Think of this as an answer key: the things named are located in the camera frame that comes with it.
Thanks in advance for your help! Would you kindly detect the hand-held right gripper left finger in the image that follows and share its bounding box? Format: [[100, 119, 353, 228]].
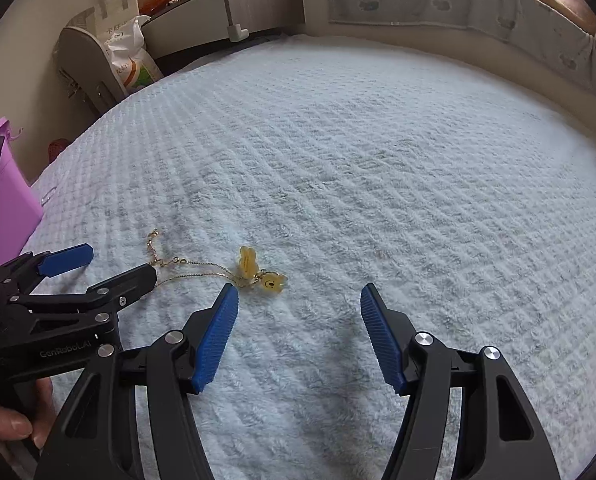
[[33, 284, 239, 480]]

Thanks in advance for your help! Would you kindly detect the white plastic sack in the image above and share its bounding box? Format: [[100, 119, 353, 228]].
[[103, 15, 165, 93]]

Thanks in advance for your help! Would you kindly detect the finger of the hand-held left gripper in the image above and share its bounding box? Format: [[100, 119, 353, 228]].
[[8, 243, 95, 293], [13, 263, 157, 328]]

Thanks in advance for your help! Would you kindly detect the grey chair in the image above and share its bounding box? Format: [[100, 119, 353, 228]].
[[58, 25, 129, 117]]

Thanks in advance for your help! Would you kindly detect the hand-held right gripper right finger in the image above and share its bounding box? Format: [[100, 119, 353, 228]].
[[360, 284, 561, 480]]

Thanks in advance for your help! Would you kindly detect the grey bedside cabinet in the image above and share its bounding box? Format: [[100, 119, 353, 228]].
[[140, 0, 306, 66]]

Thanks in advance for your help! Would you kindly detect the purple plastic box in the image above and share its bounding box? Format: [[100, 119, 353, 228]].
[[0, 117, 45, 271]]

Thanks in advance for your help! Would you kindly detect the patterned wall cloth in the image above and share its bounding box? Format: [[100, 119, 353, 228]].
[[323, 0, 596, 103]]

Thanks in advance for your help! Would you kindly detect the gold chain with yellow charms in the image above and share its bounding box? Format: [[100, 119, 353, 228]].
[[145, 230, 289, 292]]

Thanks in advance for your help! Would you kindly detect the person's left hand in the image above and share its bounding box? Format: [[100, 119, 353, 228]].
[[0, 377, 57, 451]]

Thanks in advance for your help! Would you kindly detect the white paper bag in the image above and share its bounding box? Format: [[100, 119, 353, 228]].
[[95, 0, 140, 36]]

